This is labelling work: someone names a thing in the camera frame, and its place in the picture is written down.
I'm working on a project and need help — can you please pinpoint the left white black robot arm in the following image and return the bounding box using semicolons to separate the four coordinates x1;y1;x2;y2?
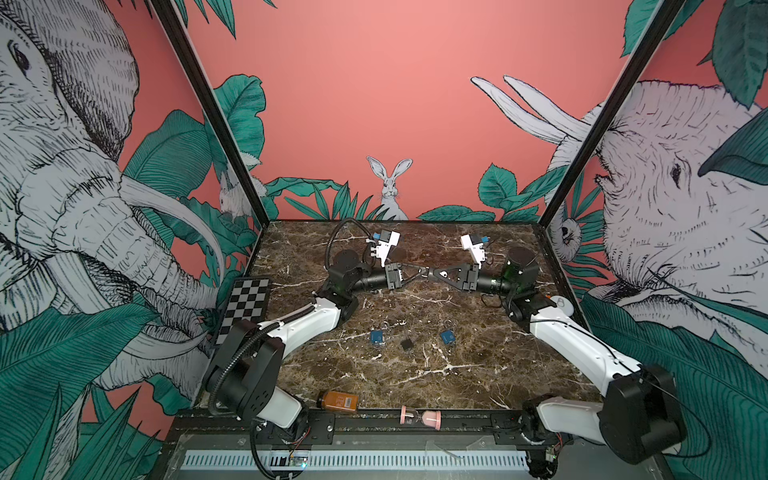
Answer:
203;250;428;437

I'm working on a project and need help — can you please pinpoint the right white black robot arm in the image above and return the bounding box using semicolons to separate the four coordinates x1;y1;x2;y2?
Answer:
428;247;687;465

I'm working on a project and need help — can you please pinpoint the amber brown bottle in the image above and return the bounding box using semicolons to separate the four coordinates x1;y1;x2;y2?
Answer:
316;390;359;413

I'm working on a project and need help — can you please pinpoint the pink hourglass timer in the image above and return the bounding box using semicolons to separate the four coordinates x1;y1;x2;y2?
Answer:
400;405;442;431

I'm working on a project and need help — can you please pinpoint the black white checkerboard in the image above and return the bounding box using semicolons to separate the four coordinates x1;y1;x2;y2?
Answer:
215;276;271;347

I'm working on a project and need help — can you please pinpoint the white perforated strip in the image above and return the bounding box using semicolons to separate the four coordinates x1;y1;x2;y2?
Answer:
180;450;529;472

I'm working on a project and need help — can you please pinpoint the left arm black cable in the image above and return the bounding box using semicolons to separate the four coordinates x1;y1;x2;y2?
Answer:
323;218;376;271

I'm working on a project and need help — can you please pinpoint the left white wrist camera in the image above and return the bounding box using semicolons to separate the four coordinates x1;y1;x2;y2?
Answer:
367;230;400;268

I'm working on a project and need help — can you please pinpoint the black mounting rail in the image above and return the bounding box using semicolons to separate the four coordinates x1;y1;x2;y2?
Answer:
166;408;575;450

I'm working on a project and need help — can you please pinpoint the right black frame post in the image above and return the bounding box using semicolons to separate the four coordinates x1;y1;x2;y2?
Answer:
538;0;685;227

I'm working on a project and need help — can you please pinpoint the black frame post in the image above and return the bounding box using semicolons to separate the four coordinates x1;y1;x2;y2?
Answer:
538;0;685;227
150;0;270;230

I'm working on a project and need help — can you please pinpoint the left black frame post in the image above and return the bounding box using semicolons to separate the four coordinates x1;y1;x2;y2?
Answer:
150;0;270;230

